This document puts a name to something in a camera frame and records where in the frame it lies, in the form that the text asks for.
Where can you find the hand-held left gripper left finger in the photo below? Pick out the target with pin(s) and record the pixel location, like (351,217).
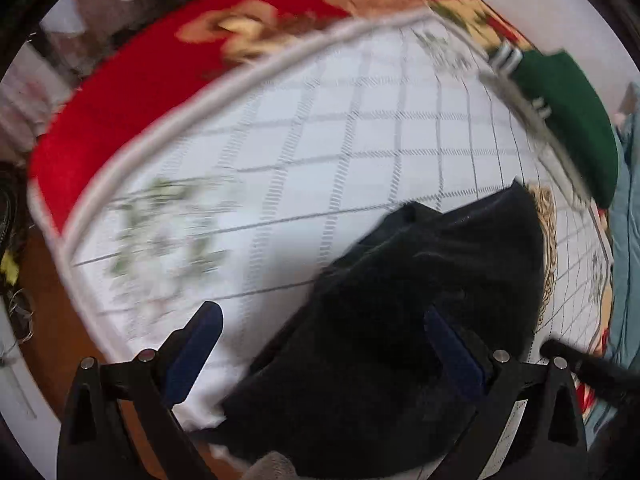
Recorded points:
(192,350)

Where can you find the light blue quilt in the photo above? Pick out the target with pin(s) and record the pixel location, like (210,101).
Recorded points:
(627,260)

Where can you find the white diamond-pattern cloth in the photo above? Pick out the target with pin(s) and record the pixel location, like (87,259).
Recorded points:
(300,170)

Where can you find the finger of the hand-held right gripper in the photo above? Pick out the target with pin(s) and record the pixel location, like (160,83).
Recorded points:
(580,360)

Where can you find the folded green garment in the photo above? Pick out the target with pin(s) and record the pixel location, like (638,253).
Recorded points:
(570,110)

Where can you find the black leather jacket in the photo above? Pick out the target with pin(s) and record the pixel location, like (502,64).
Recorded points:
(400,320)

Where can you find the red floral blanket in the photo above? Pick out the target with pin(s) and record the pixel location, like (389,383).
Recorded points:
(140,85)

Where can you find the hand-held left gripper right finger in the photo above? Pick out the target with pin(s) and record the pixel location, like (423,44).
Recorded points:
(452,352)

